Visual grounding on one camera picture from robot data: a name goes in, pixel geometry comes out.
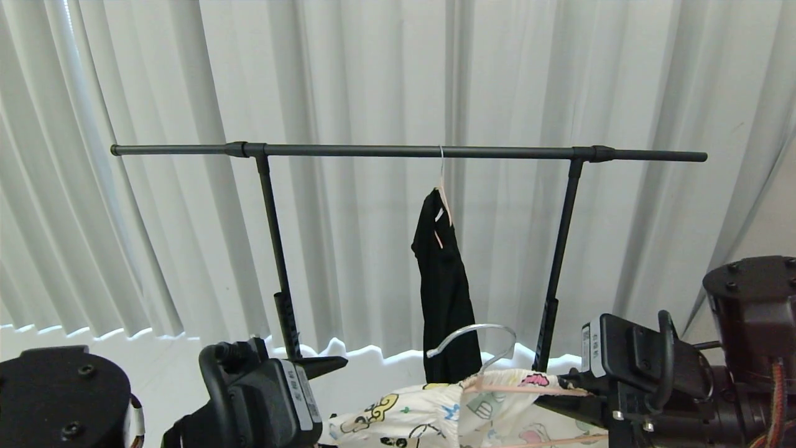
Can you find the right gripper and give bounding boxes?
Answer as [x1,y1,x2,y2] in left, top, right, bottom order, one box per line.
[535,367,716,448]

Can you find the white curtain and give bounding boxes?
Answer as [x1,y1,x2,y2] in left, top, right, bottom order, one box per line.
[0,0,796,362]

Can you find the black clothes rack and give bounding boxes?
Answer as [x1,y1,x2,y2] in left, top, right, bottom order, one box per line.
[111,142,708,374]

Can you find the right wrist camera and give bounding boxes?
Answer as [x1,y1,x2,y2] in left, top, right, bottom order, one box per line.
[581,313,713,430]

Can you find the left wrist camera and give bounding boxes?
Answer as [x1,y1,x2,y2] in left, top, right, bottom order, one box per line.
[163,339,324,448]

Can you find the pink clothes hanger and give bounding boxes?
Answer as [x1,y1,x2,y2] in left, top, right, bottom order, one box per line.
[426,324,607,448]
[433,147,453,250]

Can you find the cream printed garment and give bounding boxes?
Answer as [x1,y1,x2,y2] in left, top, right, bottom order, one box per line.
[320,368,613,448]

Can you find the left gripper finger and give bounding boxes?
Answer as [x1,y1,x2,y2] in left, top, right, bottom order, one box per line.
[292,356,349,380]

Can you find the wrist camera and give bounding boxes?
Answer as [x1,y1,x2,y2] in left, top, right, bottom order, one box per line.
[581,313,713,430]
[163,339,324,448]

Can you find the black T-shirt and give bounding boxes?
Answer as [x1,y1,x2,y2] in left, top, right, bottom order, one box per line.
[411,189,483,385]

